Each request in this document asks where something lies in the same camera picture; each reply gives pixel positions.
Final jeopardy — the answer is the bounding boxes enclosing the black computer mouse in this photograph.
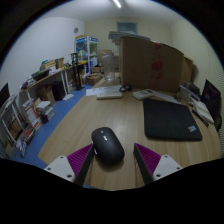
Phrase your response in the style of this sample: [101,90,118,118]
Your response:
[91,126,126,165]

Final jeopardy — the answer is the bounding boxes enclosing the large cardboard box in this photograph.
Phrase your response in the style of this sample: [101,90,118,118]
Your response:
[118,35,185,94]

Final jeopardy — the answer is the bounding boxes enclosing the shelf unit with books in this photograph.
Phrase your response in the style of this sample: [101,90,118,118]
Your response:
[0,93,56,158]

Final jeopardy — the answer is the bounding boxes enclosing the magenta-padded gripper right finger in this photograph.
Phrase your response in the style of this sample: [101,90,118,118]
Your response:
[133,143,183,185]

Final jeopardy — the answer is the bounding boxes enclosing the open cardboard box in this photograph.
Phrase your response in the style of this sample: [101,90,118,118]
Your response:
[181,56,194,84]

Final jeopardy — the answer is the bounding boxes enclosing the white book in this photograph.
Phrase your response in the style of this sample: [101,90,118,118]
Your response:
[191,99,215,125]

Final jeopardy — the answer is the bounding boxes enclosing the black mouse pad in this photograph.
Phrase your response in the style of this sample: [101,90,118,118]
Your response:
[143,98,203,141]

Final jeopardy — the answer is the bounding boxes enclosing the black framed screen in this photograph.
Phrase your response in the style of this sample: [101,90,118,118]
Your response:
[200,79,222,118]

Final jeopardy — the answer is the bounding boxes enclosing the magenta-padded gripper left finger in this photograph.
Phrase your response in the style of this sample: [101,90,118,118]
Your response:
[43,143,96,187]

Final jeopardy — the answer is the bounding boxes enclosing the ceiling light tube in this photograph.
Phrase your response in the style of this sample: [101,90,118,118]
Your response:
[111,0,123,9]

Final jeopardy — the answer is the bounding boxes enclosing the blue white display cabinet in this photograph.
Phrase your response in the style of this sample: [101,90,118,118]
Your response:
[74,35,99,74]

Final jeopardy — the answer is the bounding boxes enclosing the white remote control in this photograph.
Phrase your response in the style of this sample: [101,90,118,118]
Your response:
[132,88,155,100]

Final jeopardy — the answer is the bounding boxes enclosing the stacked cardboard boxes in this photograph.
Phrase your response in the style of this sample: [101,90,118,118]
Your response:
[85,49,113,86]

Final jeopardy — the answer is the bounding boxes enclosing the clear plastic jug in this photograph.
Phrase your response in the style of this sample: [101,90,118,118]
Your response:
[101,52,117,83]

